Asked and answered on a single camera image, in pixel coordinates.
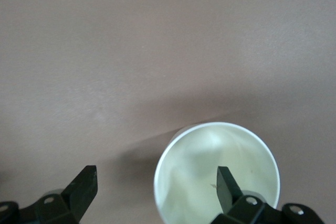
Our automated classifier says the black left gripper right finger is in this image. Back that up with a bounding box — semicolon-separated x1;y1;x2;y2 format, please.
214;166;326;224

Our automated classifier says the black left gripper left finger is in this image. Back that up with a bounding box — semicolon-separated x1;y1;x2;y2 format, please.
0;165;98;224

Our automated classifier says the white paper cup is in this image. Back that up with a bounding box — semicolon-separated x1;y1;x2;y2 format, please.
153;121;280;224

